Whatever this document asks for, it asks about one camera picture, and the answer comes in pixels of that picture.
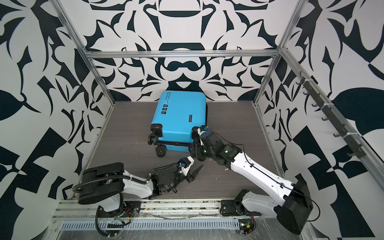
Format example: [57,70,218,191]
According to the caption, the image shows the blue hard-shell suitcase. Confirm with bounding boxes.
[148,91,208,158]

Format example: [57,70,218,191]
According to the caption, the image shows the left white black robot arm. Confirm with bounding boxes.
[72,158,203,238]

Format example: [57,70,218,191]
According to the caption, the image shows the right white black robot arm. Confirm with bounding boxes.
[190,130,317,235]

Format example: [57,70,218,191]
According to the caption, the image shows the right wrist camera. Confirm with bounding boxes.
[198,125,209,139]

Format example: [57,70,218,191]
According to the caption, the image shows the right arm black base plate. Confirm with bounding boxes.
[220,200,262,217]

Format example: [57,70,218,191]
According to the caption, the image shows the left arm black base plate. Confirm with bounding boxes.
[96,201,142,218]

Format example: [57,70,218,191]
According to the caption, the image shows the white slotted cable duct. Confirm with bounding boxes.
[59,218,241,231]

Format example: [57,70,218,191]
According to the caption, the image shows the black wall hook rack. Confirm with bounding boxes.
[296,72,367,159]

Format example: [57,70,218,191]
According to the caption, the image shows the aluminium frame rails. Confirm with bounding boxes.
[49,0,384,193]

